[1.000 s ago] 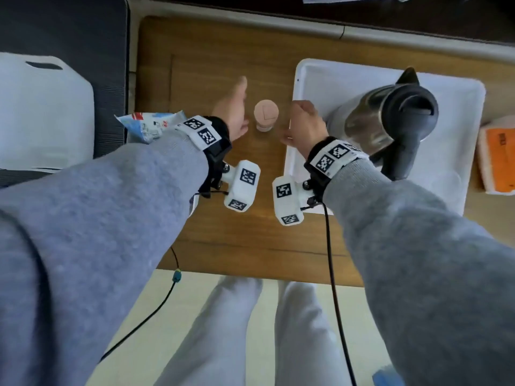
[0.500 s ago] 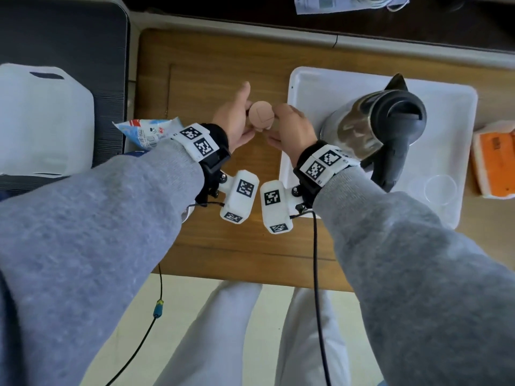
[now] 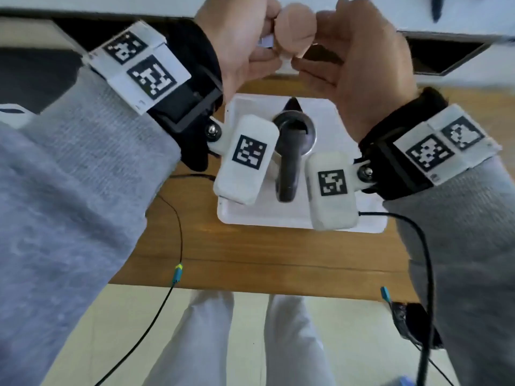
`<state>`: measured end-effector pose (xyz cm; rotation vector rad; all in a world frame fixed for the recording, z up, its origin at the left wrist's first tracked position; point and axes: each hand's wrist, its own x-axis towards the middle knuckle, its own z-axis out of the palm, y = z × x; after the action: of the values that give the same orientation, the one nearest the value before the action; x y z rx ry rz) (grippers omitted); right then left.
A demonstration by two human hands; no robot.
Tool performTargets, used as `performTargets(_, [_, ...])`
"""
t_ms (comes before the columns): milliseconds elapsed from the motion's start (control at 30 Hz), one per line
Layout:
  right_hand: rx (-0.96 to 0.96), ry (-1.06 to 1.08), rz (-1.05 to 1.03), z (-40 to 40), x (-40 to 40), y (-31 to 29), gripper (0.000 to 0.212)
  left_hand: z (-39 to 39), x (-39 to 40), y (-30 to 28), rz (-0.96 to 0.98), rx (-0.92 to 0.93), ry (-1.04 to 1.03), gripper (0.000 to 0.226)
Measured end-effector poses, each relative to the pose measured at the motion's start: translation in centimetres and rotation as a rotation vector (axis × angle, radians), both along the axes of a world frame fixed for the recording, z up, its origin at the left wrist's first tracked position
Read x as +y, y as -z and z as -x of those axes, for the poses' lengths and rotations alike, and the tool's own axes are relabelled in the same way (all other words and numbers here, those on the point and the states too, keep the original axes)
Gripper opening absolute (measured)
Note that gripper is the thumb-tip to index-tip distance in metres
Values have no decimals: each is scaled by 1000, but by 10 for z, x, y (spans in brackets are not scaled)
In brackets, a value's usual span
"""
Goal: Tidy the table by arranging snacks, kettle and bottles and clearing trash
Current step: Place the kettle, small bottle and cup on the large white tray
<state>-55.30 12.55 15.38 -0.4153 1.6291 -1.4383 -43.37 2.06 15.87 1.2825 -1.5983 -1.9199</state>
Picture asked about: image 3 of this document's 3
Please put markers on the person's left forearm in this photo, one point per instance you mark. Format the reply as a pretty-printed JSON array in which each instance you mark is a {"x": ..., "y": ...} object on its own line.
[{"x": 60, "y": 217}]

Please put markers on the person's leg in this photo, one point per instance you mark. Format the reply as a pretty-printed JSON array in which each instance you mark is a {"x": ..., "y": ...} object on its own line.
[
  {"x": 297, "y": 341},
  {"x": 193, "y": 341}
]

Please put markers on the white marker wrist tracker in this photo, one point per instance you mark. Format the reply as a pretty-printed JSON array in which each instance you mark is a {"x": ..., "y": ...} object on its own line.
[
  {"x": 245, "y": 164},
  {"x": 330, "y": 188}
]

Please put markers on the black belt device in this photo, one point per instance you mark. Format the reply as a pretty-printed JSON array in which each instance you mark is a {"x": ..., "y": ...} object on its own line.
[{"x": 414, "y": 321}]

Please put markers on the steel kettle with black lid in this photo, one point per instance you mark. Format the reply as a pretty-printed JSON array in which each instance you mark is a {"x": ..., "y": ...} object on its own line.
[{"x": 289, "y": 168}]

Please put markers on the large white tray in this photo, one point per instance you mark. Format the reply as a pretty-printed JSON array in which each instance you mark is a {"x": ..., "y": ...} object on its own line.
[{"x": 261, "y": 215}]

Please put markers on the white marker right wrist tracker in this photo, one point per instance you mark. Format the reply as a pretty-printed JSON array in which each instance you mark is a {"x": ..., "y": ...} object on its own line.
[{"x": 330, "y": 188}]

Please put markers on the white marker left wrist tracker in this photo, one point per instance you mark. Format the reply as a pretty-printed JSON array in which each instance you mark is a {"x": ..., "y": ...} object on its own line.
[{"x": 245, "y": 164}]

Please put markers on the person's left leg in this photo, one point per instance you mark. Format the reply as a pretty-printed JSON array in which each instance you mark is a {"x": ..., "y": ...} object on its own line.
[{"x": 193, "y": 341}]

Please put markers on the white plastic basket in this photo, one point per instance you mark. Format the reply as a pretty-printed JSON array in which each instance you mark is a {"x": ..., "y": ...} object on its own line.
[{"x": 18, "y": 119}]

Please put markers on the person's right forearm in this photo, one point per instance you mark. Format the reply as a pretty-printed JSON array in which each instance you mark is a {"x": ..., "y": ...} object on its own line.
[{"x": 474, "y": 257}]

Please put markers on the person's right leg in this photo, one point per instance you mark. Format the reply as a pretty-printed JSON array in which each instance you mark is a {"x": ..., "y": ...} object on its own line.
[{"x": 297, "y": 341}]

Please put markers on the small pink capped bottle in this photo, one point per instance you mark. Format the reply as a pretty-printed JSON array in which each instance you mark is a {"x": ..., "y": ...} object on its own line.
[{"x": 295, "y": 28}]

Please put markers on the person's right hand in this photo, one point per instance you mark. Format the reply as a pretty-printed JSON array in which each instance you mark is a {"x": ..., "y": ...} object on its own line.
[{"x": 366, "y": 68}]

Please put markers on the person's left hand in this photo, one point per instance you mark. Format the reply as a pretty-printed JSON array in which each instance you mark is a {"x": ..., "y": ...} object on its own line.
[{"x": 237, "y": 36}]

